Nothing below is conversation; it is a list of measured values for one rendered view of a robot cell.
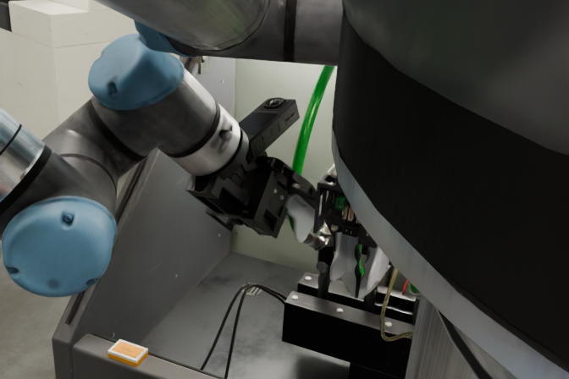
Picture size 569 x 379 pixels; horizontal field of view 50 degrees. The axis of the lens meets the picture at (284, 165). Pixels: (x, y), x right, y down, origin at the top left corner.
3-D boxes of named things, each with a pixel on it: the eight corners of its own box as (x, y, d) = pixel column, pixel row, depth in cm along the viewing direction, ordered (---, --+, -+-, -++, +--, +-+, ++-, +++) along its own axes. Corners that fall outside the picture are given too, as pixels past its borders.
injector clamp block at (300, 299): (278, 374, 106) (284, 300, 100) (299, 340, 115) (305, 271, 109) (481, 441, 95) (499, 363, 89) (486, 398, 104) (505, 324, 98)
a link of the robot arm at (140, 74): (69, 69, 57) (138, 11, 57) (145, 132, 65) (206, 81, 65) (85, 116, 52) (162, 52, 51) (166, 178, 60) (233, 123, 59)
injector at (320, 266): (303, 347, 104) (313, 238, 96) (313, 330, 108) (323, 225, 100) (319, 351, 103) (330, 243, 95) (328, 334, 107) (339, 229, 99)
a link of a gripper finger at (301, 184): (295, 210, 77) (252, 177, 72) (300, 198, 78) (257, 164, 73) (324, 211, 74) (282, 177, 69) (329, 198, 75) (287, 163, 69)
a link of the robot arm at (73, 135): (-14, 205, 51) (85, 122, 51) (10, 155, 61) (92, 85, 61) (58, 261, 55) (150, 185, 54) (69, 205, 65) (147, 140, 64)
